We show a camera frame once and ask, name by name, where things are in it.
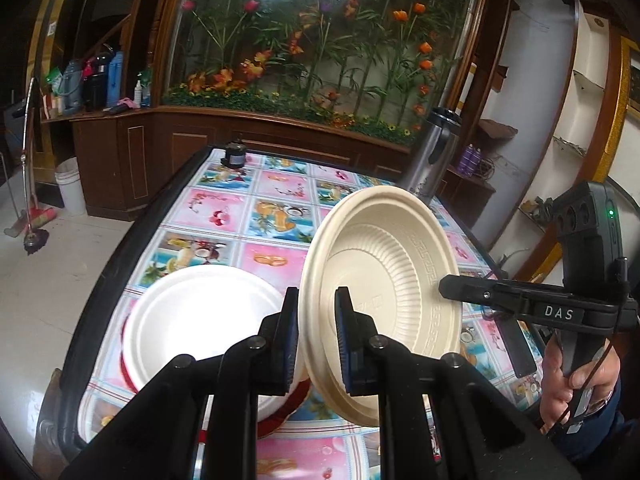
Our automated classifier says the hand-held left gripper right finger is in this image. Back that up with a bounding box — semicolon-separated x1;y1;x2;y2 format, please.
335;287;583;480

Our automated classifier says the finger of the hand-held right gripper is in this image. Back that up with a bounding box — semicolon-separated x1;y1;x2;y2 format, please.
438;274;527;320
497;314;539;380

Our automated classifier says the black rimmed table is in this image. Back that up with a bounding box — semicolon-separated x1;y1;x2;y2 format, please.
57;144;552;480

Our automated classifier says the white curved wall shelf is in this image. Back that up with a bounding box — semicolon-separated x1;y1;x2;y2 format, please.
500;0;640;282

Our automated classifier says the glass cabinet with artificial flowers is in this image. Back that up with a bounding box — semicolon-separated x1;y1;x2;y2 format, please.
162;0;489;149

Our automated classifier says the white bucket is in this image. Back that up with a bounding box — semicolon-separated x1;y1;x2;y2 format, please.
54;156;87;217

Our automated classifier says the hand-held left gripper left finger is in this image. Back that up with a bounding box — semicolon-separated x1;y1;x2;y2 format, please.
57;287;301;480

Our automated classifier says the pink broom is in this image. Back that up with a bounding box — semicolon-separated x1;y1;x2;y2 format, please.
20;180;57;232

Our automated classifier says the person's right forearm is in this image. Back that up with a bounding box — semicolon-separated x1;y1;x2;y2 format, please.
545;375;640;467

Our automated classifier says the cream ribbed plastic bowl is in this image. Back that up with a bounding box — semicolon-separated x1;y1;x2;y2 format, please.
298;186;464;429

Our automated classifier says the stainless steel thermos flask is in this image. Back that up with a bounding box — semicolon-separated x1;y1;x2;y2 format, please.
400;106;462;207

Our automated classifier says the person's right hand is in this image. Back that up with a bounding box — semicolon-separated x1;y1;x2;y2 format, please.
539;332;619;431

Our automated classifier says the small black device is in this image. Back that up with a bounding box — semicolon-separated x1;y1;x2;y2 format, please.
221;142;249;169

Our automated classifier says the blue water jug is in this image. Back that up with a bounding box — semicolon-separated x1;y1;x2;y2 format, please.
106;50;125;109

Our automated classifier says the black kettle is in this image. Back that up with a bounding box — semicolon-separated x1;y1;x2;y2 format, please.
82;45;111;111

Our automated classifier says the white foam bowl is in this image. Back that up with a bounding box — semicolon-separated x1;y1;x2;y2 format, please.
121;265;311;424

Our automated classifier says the large red glass plate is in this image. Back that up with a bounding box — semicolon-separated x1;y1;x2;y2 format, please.
119;345;315;437

